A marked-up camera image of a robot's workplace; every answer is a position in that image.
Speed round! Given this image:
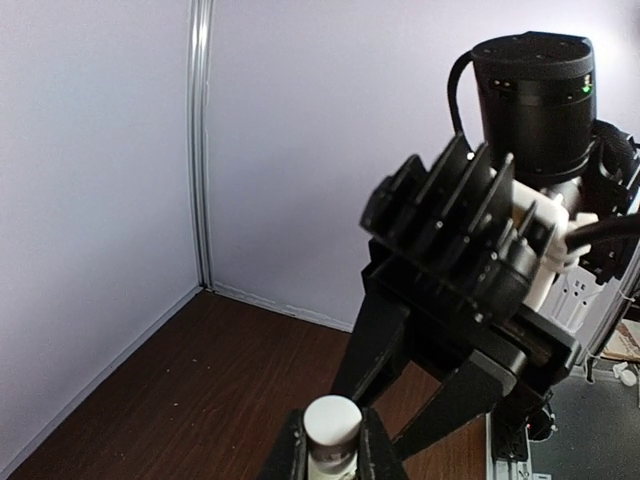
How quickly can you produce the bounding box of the left aluminium corner post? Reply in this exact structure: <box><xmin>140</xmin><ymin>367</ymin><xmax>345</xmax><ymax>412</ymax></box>
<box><xmin>187</xmin><ymin>0</ymin><xmax>216</xmax><ymax>291</ymax></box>

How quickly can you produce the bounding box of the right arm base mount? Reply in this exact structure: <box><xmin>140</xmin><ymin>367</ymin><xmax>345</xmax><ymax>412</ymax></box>
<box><xmin>491</xmin><ymin>401</ymin><xmax>557</xmax><ymax>462</ymax></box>

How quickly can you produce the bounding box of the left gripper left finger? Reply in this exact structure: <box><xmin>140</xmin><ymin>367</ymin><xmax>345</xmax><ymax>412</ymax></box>
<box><xmin>257</xmin><ymin>409</ymin><xmax>306</xmax><ymax>480</ymax></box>

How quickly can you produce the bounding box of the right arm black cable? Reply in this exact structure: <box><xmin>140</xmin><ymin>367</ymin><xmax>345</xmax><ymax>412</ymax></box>
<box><xmin>564</xmin><ymin>212</ymin><xmax>640</xmax><ymax>251</ymax></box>

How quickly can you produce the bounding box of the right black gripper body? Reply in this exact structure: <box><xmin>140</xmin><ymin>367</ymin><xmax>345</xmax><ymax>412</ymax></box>
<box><xmin>362</xmin><ymin>241</ymin><xmax>580</xmax><ymax>403</ymax></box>

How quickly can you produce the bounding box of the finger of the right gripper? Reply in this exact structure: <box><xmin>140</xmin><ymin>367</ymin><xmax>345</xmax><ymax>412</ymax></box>
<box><xmin>330</xmin><ymin>292</ymin><xmax>410</xmax><ymax>405</ymax></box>
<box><xmin>393</xmin><ymin>350</ymin><xmax>545</xmax><ymax>460</ymax></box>

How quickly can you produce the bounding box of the white nail polish bottle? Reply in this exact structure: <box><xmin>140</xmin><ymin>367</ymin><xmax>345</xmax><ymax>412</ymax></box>
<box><xmin>306</xmin><ymin>448</ymin><xmax>358</xmax><ymax>480</ymax></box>

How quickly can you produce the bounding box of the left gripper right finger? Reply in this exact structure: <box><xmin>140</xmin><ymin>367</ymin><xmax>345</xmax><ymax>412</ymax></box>
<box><xmin>357</xmin><ymin>408</ymin><xmax>409</xmax><ymax>480</ymax></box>

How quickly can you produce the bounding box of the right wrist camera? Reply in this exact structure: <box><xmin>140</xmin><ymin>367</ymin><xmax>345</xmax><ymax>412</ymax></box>
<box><xmin>358</xmin><ymin>134</ymin><xmax>599</xmax><ymax>331</ymax></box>

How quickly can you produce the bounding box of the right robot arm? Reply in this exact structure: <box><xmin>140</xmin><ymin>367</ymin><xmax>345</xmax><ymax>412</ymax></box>
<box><xmin>332</xmin><ymin>31</ymin><xmax>639</xmax><ymax>460</ymax></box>

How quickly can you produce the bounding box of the white nail polish cap brush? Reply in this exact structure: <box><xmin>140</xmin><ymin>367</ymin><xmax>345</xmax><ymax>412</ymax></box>
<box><xmin>303</xmin><ymin>395</ymin><xmax>362</xmax><ymax>447</ymax></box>

